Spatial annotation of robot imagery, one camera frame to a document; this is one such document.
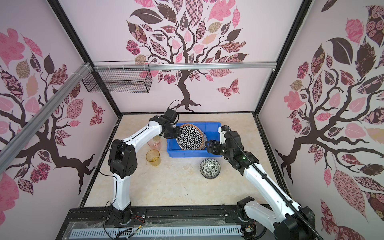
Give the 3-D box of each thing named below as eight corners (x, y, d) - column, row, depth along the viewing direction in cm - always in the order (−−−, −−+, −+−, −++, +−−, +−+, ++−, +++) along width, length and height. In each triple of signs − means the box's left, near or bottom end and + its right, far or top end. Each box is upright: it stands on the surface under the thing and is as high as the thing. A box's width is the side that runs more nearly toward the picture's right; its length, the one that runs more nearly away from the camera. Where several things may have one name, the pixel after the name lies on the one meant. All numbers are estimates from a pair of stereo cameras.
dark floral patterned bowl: (207, 184, 85) (208, 179, 79) (196, 170, 90) (197, 165, 85) (221, 173, 89) (223, 168, 84) (210, 160, 95) (211, 155, 89)
